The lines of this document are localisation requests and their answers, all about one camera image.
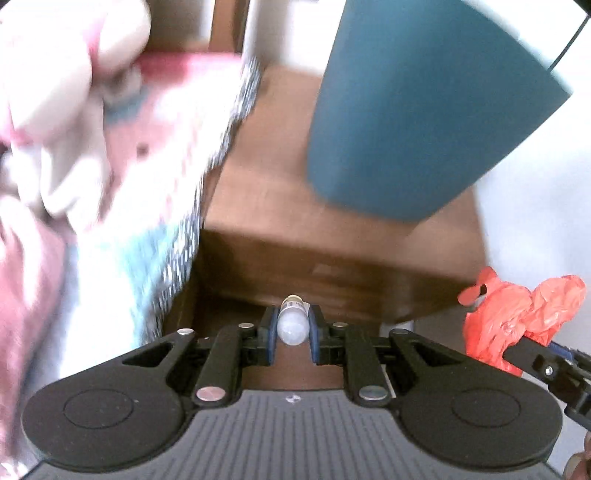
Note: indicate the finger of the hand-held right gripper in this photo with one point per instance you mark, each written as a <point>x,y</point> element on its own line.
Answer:
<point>577,356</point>
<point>540,364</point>

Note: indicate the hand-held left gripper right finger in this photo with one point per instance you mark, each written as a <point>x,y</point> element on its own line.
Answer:
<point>316,334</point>

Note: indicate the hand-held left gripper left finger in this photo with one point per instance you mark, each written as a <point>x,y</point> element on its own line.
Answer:
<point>268,334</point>

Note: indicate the white pen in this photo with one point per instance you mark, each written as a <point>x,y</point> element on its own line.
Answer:
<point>292,327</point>

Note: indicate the red plastic bag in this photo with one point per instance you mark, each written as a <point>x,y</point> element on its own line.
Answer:
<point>508,318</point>

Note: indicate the blue plastic bin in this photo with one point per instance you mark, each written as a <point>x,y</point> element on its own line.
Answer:
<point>415,115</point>

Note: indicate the person's right hand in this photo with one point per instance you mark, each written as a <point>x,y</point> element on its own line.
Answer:
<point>581,461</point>

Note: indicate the wooden nightstand drawer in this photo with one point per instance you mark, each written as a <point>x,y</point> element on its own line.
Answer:
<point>369,281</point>

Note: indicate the wooden nightstand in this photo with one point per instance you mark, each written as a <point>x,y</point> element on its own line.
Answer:
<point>277,184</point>

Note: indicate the printed lace-edged bed sheet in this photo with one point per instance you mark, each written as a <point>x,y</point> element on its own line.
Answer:
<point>175,138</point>

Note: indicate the pink fleece blanket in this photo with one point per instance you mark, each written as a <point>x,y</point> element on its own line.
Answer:
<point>27,300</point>

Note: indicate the white pink plush toy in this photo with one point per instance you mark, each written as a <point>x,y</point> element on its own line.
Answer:
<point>69,175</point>

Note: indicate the beige upholstered wooden headboard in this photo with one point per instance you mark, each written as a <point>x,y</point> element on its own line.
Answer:
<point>228,23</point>

